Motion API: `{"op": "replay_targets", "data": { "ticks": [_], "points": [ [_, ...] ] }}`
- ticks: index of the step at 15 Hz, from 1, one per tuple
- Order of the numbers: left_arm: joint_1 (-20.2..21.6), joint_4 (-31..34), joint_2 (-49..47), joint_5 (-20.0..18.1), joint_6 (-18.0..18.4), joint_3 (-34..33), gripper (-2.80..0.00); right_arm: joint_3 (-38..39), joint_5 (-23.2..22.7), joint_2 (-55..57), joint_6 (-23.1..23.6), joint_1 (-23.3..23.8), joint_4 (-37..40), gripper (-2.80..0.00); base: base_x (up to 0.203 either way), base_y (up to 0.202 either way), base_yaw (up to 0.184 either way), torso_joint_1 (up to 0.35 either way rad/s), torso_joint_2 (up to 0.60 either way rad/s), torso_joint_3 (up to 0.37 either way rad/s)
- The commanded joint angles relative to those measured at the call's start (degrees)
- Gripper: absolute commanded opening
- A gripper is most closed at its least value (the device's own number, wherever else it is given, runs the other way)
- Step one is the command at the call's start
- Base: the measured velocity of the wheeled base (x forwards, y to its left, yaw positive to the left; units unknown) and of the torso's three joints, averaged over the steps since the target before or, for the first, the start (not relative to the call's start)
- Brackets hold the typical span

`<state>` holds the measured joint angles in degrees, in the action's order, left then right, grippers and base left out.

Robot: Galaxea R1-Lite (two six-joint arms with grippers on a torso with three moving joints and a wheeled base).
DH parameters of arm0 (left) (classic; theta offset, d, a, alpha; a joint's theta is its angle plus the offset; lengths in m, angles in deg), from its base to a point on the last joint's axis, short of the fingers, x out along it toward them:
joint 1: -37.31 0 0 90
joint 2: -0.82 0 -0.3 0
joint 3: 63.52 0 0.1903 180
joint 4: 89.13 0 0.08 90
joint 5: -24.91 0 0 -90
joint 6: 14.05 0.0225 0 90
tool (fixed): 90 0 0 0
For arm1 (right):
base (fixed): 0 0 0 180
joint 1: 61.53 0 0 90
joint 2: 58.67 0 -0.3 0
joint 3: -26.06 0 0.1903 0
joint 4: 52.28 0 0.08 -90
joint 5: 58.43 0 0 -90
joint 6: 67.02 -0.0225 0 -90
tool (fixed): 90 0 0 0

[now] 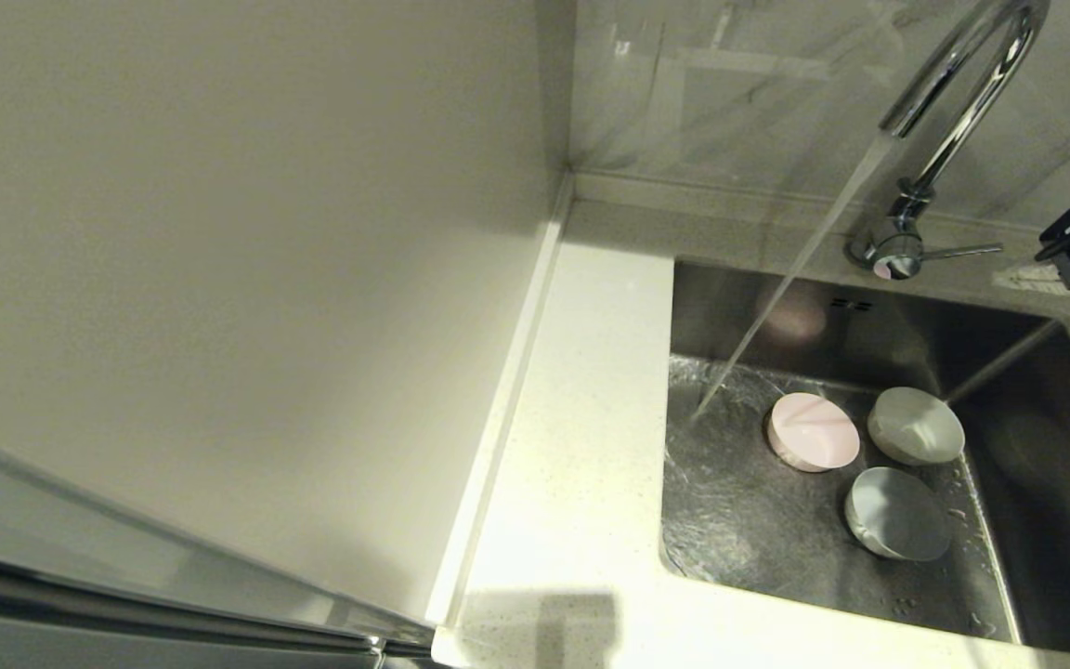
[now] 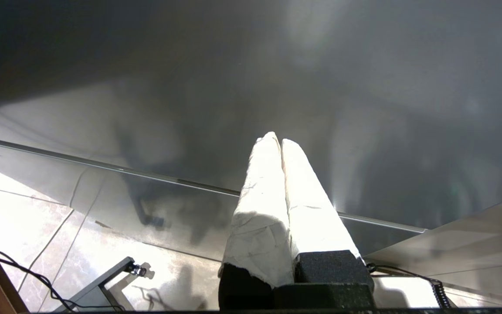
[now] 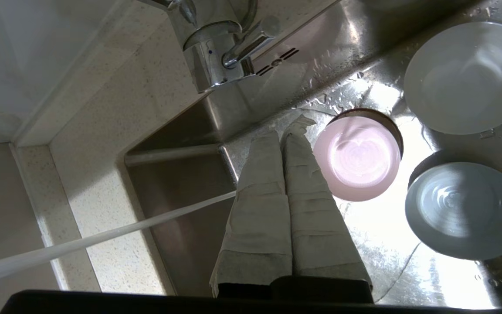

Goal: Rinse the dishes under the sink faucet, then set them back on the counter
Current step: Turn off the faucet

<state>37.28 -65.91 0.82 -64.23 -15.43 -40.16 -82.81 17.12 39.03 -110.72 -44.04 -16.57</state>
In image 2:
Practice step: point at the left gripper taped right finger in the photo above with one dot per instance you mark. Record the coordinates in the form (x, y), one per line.
(316, 226)

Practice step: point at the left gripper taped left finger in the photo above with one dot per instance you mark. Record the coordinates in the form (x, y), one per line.
(259, 218)

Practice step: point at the glossy grey appliance door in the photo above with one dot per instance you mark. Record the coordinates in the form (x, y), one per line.
(277, 65)

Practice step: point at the beige cabinet panel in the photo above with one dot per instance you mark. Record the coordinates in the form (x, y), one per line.
(473, 248)

